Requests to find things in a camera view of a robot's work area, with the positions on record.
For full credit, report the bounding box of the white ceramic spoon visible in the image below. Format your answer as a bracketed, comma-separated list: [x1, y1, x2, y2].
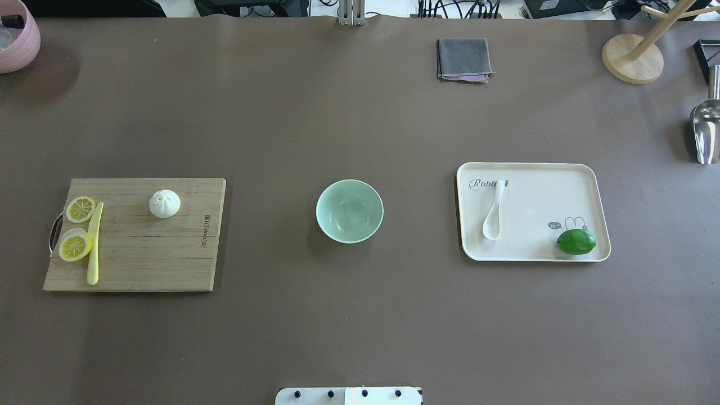
[481, 179, 507, 241]

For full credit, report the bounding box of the white steamed bun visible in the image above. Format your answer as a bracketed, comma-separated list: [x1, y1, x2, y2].
[148, 189, 182, 218]

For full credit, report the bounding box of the light green ceramic bowl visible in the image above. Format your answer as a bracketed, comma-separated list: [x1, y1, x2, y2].
[314, 179, 385, 244]

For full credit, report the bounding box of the pink bowl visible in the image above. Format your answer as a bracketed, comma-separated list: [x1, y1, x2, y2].
[1, 1, 41, 74]

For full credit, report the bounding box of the folded grey cloth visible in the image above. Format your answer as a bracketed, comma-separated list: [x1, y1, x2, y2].
[436, 38, 494, 84]

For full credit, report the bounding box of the cream rabbit tray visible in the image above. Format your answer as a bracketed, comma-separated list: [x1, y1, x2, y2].
[457, 162, 610, 262]

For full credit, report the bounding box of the green lime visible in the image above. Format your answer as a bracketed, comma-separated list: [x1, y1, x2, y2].
[556, 228, 597, 255]

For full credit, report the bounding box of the wooden cutting board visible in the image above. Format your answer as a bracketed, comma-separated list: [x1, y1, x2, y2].
[43, 178, 226, 293]

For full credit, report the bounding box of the yellow plastic knife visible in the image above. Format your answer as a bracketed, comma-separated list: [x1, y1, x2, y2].
[87, 202, 105, 286]

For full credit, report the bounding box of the upper lemon slice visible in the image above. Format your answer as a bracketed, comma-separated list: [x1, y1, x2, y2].
[65, 196, 97, 224]

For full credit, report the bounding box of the lemon slice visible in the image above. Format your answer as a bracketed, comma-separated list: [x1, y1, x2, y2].
[65, 196, 97, 224]
[58, 228, 93, 262]

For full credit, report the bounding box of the lower lemon slice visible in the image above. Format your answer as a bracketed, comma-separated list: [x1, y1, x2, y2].
[58, 228, 93, 262]

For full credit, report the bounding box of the wooden stand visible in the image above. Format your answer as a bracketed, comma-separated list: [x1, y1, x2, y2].
[601, 1, 719, 85]

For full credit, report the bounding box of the metal scoop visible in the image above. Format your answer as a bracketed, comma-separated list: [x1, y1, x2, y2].
[691, 65, 719, 165]

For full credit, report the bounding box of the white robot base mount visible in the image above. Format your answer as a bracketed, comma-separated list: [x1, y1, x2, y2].
[274, 385, 424, 404]

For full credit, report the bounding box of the black triangular frame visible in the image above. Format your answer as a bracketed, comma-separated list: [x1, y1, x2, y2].
[692, 39, 720, 84]

